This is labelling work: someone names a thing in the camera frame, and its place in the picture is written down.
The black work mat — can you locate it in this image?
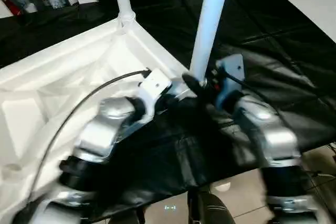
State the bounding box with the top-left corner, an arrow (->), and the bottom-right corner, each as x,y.
0,0 -> 336,219

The robot leg dark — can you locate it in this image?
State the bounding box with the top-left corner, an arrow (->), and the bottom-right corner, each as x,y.
109,207 -> 145,224
186,185 -> 235,224

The white flat board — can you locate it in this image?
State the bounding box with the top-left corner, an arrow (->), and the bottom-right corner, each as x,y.
259,0 -> 336,43

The right robot leg dark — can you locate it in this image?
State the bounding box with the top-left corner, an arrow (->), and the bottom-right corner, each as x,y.
186,185 -> 235,224

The white plastic table top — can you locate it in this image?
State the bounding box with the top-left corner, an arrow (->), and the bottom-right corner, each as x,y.
0,15 -> 201,224

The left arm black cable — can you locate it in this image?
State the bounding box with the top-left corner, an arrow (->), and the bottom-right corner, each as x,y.
28,68 -> 151,199

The left robot leg dark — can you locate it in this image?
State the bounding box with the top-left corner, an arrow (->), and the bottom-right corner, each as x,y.
109,207 -> 145,224

